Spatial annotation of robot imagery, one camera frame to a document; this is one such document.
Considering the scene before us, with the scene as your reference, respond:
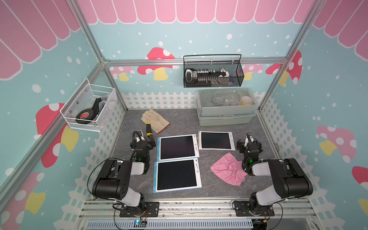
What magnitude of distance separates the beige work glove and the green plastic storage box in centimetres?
28

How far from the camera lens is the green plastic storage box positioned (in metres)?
1.01

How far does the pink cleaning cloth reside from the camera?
2.77 ft

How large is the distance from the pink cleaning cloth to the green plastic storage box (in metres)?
0.26

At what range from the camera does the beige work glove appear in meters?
1.11

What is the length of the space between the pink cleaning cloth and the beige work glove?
1.52ft
